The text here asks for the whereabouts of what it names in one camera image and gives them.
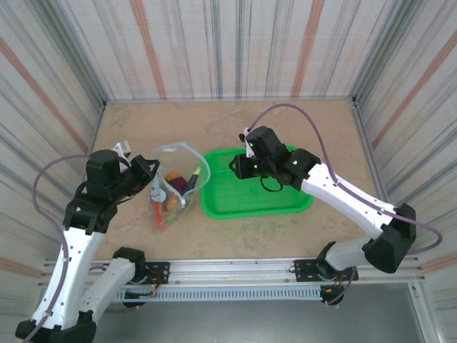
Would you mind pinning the orange red carrot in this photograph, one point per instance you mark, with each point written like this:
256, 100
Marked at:
160, 218

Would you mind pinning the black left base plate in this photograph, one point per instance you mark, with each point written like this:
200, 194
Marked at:
160, 273

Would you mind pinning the dark purple beet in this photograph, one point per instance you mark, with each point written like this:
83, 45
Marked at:
178, 185

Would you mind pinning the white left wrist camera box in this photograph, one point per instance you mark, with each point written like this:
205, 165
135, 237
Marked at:
122, 148

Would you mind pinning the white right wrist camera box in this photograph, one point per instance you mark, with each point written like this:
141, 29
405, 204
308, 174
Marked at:
250, 148

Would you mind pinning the brown orange potato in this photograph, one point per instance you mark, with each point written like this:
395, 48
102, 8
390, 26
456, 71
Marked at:
172, 203

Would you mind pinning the dark eggplant with yellow stem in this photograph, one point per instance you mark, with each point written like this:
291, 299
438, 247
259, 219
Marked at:
193, 180

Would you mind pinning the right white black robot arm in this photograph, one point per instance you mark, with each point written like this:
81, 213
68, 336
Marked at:
350, 203

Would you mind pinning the aluminium mounting rail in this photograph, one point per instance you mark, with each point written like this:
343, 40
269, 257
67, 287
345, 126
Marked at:
232, 268

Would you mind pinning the yellow orange pumpkin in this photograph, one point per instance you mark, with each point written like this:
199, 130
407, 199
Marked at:
173, 176

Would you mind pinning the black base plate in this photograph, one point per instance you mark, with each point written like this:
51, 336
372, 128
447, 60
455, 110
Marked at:
160, 273
303, 269

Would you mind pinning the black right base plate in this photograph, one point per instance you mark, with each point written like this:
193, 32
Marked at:
303, 269

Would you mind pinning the green plastic basket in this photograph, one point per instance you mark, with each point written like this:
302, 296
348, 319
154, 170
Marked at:
250, 200

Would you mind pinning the clear elephant print zip-top bag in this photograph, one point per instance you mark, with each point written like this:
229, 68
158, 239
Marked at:
168, 157

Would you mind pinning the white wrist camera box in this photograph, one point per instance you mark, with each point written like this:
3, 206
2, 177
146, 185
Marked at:
250, 148
122, 148

